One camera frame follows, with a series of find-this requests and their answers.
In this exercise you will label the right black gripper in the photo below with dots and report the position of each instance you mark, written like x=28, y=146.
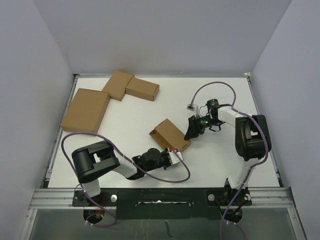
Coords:
x=194, y=129

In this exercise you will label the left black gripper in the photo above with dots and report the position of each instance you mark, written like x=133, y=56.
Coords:
x=165, y=152

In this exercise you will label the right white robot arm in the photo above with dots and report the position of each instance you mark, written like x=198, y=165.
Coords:
x=252, y=138

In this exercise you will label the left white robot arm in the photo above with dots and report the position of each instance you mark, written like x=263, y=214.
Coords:
x=97, y=159

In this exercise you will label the long folded cardboard box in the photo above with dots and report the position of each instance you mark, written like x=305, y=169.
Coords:
x=142, y=89

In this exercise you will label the square folded cardboard box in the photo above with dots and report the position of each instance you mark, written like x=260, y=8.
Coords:
x=116, y=85

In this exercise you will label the large folded cardboard box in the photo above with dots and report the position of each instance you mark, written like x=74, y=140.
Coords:
x=86, y=111

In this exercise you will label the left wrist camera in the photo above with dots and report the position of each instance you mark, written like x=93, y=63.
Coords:
x=175, y=157

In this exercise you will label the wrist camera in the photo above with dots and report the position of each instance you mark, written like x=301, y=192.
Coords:
x=175, y=157
x=193, y=107

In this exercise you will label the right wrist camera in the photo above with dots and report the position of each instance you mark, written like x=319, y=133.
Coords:
x=193, y=107

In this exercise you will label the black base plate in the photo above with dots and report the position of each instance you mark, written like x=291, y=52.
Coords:
x=171, y=203

